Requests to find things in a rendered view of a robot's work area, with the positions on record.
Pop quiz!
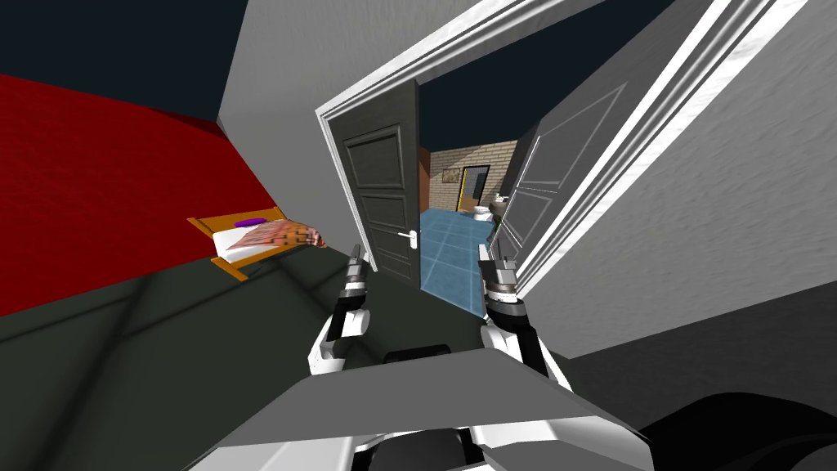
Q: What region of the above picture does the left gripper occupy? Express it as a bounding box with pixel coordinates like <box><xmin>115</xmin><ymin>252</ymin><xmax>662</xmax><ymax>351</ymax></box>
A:
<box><xmin>346</xmin><ymin>244</ymin><xmax>367</xmax><ymax>285</ymax></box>

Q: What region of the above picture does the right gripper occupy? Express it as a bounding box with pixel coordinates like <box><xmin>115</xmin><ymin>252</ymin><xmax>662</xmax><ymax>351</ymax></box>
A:
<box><xmin>478</xmin><ymin>243</ymin><xmax>521</xmax><ymax>288</ymax></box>

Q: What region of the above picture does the yellow-framed dark door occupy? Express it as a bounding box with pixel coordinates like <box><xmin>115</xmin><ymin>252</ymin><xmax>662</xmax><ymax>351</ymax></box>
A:
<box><xmin>457</xmin><ymin>164</ymin><xmax>492</xmax><ymax>214</ymax></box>

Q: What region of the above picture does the dark grey panelled door leaf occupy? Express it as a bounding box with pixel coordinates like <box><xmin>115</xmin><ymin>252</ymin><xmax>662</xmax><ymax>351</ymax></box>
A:
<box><xmin>325</xmin><ymin>78</ymin><xmax>422</xmax><ymax>289</ymax></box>

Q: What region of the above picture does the orange wooden bed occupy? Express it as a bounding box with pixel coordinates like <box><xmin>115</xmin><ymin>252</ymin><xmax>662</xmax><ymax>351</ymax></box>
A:
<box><xmin>186</xmin><ymin>205</ymin><xmax>329</xmax><ymax>283</ymax></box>

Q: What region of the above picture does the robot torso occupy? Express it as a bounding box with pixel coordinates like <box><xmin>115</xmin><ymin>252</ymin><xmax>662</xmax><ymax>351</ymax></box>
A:
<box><xmin>185</xmin><ymin>343</ymin><xmax>656</xmax><ymax>471</ymax></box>

